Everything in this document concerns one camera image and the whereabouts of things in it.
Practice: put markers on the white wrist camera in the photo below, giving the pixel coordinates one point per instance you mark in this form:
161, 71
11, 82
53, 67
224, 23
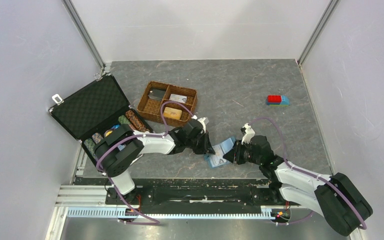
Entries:
203, 120
247, 133

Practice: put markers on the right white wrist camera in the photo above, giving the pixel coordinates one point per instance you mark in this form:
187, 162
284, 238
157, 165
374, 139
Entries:
247, 133

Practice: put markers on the orange black chip row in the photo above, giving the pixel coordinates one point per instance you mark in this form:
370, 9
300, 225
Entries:
135, 121

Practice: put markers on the gold VIP card stack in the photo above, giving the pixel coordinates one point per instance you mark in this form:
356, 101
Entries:
172, 113

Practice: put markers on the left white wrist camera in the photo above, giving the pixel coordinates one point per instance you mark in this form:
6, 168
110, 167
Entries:
203, 120

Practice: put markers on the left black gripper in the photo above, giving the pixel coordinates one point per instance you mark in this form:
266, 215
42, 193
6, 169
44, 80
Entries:
206, 148

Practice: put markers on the silver VIP card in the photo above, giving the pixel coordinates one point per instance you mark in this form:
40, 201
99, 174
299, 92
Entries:
178, 98

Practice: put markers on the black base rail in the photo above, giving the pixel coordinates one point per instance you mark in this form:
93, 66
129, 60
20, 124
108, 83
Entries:
202, 196

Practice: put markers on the black poker chip case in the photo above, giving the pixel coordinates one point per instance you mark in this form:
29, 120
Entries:
94, 109

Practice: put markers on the brown woven divided basket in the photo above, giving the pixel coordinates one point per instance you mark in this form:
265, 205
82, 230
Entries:
150, 109

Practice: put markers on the black VIP card stack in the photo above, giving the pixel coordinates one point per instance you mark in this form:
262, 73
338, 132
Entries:
157, 94

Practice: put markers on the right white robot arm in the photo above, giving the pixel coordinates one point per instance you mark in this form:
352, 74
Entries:
333, 197

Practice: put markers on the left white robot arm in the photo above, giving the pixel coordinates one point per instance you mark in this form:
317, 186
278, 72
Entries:
116, 152

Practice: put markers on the green chip row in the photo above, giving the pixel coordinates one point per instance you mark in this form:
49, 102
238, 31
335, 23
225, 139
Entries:
90, 144

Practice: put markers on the blue card holder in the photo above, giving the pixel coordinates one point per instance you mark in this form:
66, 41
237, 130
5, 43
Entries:
217, 159

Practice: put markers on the red blue toy brick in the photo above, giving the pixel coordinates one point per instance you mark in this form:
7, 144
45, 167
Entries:
277, 100

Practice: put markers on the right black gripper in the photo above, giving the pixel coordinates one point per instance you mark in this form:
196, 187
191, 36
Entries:
234, 155

